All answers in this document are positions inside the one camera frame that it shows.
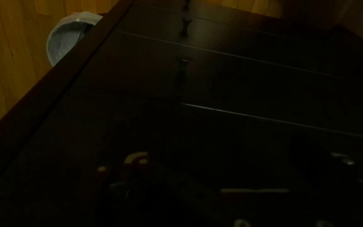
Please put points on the dark wooden dresser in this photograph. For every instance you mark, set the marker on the dark wooden dresser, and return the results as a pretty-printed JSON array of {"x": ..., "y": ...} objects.
[{"x": 207, "y": 56}]

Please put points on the grey round floor bowl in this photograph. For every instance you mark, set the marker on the grey round floor bowl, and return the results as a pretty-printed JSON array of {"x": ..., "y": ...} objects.
[{"x": 68, "y": 32}]

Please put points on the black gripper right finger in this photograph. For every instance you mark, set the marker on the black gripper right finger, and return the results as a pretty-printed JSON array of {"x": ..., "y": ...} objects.
[{"x": 334, "y": 180}]

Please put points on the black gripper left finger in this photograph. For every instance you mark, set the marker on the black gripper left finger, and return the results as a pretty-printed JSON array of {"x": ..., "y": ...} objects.
[{"x": 138, "y": 192}]

